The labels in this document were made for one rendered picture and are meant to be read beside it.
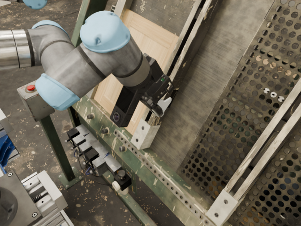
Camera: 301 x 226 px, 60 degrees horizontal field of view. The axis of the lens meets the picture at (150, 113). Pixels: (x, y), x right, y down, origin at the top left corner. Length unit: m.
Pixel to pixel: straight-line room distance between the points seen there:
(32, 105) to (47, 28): 0.95
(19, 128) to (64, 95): 2.23
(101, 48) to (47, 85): 0.12
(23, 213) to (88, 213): 1.12
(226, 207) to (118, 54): 0.68
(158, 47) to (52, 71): 0.72
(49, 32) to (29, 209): 0.59
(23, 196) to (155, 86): 0.60
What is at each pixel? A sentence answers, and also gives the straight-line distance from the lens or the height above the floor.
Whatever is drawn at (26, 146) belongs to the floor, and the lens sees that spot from 2.53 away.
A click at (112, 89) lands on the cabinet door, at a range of 1.32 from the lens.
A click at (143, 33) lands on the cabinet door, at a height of 1.25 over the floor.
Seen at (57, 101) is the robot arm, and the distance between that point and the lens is 0.48.
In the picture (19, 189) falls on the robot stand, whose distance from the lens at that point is 1.01.
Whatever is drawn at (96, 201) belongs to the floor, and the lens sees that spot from 2.08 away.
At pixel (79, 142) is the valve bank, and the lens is 1.41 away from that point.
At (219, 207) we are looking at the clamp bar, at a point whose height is 0.97.
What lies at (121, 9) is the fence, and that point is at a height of 1.30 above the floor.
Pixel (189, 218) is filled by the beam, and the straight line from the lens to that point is 1.10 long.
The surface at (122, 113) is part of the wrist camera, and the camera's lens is 0.61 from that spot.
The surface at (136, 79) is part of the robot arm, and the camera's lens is 0.53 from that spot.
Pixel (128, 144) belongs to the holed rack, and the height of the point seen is 0.89.
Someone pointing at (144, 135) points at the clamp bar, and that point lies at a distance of 1.11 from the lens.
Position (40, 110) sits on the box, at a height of 0.83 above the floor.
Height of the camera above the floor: 1.85
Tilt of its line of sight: 47 degrees down
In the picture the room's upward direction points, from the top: straight up
